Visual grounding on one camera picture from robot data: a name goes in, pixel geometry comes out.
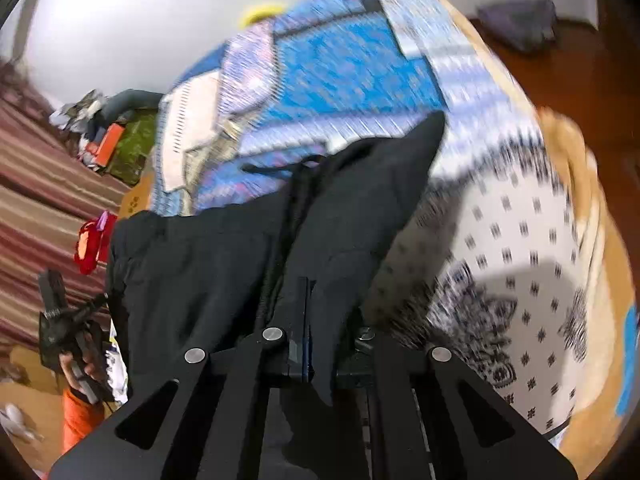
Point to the grey plush pillow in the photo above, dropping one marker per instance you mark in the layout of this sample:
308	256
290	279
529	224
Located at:
130	101

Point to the person's left forearm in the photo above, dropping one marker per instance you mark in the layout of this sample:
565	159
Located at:
82	422

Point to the person's left hand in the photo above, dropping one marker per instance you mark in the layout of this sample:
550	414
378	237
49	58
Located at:
92	365

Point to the blue patchwork blanket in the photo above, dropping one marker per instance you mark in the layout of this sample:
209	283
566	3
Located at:
340	60

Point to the striped brown curtain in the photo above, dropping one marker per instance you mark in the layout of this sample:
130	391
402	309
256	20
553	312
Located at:
40	200

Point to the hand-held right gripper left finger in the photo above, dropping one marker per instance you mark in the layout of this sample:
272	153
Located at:
302	350

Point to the peach patterned quilt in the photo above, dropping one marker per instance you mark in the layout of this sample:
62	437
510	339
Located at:
600	210

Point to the pile of clutter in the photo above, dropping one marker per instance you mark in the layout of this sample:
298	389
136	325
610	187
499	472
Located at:
80	112

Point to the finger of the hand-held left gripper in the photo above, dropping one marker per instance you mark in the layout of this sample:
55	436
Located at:
52	290

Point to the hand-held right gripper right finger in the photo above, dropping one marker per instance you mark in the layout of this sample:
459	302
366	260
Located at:
395	395

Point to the orange box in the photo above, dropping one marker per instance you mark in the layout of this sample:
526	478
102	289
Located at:
105	145

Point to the dark grey cloth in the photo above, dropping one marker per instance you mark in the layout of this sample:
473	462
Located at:
520	22

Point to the red plush toy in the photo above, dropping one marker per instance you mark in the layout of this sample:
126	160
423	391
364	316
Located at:
92	245

